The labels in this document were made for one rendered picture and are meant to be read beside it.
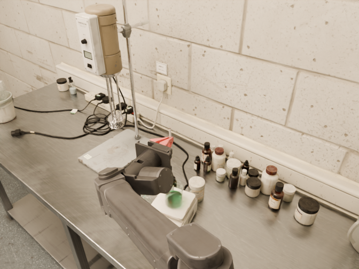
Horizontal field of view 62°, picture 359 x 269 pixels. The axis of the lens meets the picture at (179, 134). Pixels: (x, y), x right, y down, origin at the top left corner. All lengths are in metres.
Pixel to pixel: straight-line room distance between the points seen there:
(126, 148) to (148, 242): 0.99
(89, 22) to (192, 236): 0.84
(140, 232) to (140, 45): 1.13
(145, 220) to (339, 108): 0.79
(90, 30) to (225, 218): 0.78
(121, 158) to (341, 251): 0.88
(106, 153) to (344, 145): 0.93
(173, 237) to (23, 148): 1.26
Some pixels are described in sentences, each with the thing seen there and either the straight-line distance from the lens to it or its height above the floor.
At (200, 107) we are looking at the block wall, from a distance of 1.35.
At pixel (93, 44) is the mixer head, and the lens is 1.08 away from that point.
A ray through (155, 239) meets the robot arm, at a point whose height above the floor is 1.26.
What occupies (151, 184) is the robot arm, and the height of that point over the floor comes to 1.15.
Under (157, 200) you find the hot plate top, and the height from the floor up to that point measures 0.84.
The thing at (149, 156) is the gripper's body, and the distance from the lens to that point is 0.74.
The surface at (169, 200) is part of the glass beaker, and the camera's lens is 0.98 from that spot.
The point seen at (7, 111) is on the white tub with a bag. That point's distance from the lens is 1.77.
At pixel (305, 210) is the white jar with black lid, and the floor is 0.82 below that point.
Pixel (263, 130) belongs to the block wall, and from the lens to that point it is 1.23.
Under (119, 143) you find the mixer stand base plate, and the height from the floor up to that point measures 0.76.
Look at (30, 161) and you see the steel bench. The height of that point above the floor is 0.75.
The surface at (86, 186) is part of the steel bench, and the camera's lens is 1.25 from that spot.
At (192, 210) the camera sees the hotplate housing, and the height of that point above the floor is 0.81.
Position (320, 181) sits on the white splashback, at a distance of 1.20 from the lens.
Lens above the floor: 1.60
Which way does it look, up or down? 35 degrees down
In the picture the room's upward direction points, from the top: straight up
